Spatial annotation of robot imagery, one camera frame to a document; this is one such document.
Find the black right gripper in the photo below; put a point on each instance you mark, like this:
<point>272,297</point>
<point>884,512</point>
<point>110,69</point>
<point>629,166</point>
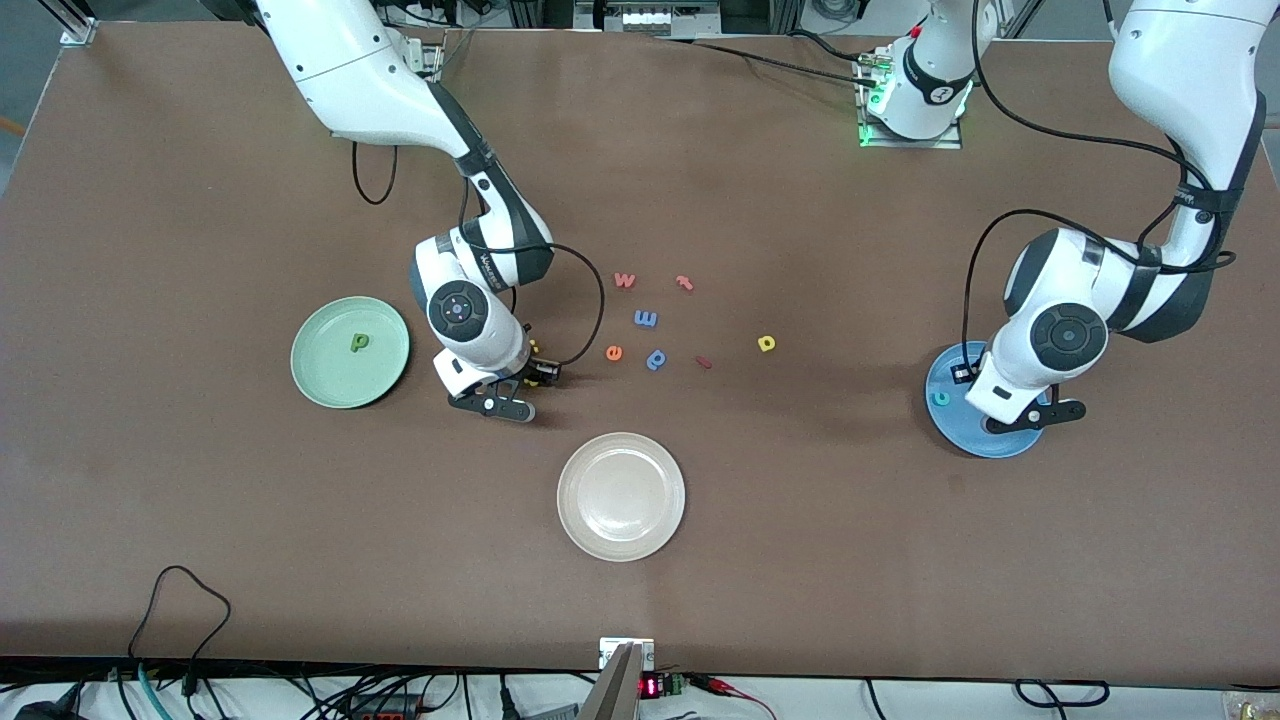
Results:
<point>537,373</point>

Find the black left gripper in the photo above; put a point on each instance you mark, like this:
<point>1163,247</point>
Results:
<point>963,374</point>

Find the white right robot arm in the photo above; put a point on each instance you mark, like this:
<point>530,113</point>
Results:
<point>340,60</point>

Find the blue plate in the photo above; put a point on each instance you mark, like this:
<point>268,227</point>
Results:
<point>960,425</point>

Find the blue letter p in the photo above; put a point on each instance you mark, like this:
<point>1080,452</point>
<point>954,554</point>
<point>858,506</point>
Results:
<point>656,360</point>

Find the blue letter m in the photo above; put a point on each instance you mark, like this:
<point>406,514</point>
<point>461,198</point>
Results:
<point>646,319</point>

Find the pink letter w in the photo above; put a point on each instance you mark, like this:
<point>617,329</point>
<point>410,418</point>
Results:
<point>624,283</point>

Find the white plate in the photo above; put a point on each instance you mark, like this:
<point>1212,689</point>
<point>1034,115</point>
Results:
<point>620,497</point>

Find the green plate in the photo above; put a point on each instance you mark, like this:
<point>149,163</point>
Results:
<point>330,375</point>

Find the red digit display module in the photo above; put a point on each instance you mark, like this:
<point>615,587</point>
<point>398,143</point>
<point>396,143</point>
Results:
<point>650,688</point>

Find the green terminal block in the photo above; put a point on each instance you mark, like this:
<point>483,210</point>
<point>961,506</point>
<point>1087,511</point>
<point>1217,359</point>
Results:
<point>675,684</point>

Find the grey electronics box with lights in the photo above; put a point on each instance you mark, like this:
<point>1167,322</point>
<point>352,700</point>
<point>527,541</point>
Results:
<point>650,15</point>

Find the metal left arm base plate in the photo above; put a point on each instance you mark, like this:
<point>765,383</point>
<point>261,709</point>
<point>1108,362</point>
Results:
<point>910,143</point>

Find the grey metal bracket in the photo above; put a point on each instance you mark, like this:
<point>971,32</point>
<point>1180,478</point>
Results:
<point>612,695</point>

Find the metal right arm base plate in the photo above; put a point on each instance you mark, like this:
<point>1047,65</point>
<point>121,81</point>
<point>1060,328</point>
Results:
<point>432,60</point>

